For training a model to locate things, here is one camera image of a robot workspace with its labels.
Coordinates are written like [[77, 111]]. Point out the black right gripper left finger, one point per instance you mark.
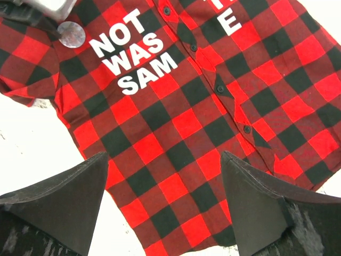
[[56, 216]]

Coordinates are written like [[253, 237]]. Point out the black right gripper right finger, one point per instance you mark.
[[273, 217]]

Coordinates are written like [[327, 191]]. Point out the red black plaid shirt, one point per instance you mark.
[[164, 87]]

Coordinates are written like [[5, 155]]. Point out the clear round sticker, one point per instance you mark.
[[72, 35]]

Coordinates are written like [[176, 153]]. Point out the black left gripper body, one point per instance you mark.
[[29, 16]]

